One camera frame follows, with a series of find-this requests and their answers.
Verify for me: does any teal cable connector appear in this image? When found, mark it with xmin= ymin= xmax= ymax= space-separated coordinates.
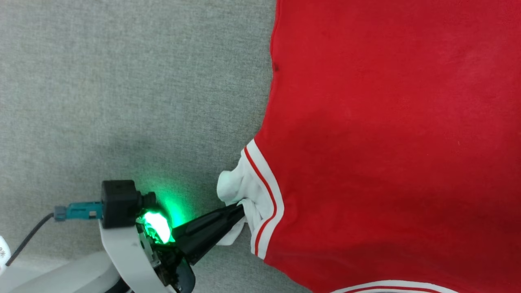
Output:
xmin=54 ymin=201 xmax=103 ymax=222

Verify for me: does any red and white garment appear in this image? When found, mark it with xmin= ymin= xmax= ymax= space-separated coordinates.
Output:
xmin=217 ymin=0 xmax=521 ymax=293

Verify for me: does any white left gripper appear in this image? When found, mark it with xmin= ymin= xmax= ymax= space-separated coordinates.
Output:
xmin=99 ymin=203 xmax=246 ymax=293

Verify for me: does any thin black cable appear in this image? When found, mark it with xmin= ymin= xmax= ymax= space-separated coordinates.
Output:
xmin=5 ymin=212 xmax=56 ymax=267

